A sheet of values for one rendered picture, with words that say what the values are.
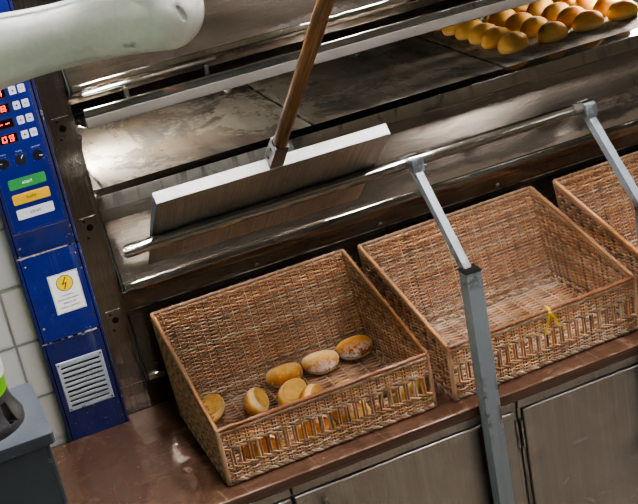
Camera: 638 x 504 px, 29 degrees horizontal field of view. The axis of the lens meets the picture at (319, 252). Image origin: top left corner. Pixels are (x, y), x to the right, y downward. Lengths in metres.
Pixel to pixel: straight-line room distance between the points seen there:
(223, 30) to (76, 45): 1.37
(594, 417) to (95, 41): 1.92
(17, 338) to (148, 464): 0.46
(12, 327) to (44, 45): 1.51
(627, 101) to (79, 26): 2.23
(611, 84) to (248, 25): 1.12
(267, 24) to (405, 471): 1.14
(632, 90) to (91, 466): 1.83
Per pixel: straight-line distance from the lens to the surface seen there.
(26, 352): 3.24
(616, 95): 3.69
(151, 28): 1.73
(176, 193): 2.67
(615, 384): 3.28
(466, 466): 3.14
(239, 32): 3.13
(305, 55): 2.31
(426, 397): 3.06
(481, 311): 2.91
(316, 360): 3.27
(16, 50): 1.80
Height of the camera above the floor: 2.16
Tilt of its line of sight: 23 degrees down
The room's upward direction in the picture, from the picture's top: 11 degrees counter-clockwise
